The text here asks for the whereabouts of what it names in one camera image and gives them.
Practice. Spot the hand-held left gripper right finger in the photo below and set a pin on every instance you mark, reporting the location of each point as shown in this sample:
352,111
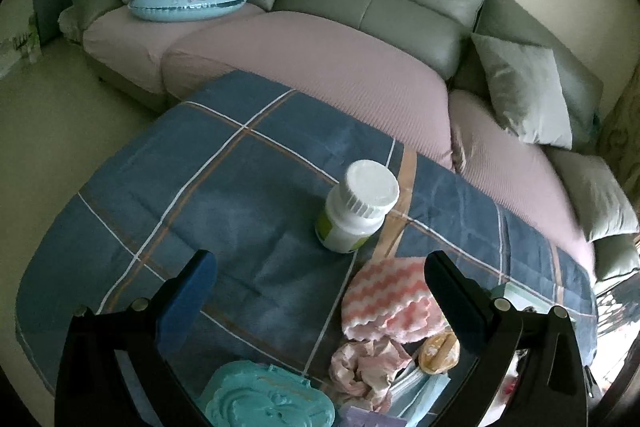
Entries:
452,292

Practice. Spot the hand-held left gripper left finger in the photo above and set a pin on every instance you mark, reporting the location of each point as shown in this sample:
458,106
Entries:
187,297

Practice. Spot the green white tray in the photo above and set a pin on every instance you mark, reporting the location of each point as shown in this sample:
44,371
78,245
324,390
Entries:
515,294

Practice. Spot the pink white wavy cloth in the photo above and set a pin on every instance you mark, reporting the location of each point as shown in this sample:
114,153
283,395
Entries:
385,302

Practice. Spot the pink floral cloth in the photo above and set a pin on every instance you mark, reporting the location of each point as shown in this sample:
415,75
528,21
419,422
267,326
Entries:
367,367

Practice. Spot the orange wrapped snack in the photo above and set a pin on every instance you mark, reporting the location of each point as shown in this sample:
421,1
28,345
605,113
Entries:
440,352

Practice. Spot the blue plaid blanket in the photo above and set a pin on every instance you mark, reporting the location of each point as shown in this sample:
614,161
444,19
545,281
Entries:
225,207

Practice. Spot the light blue face mask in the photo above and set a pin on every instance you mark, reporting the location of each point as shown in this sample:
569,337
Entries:
425,394

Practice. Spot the white pill bottle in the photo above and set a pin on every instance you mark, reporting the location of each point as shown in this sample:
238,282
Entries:
352,217

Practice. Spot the teal plastic box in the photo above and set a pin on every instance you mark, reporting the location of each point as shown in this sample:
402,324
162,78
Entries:
265,399

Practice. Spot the purple packet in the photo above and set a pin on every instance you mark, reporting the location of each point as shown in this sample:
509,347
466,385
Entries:
370,418

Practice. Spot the grey pillow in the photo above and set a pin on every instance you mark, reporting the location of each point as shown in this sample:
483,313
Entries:
525,92
595,197

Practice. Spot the blue inflatable cushion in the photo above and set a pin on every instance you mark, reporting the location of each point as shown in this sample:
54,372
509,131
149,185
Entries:
185,7

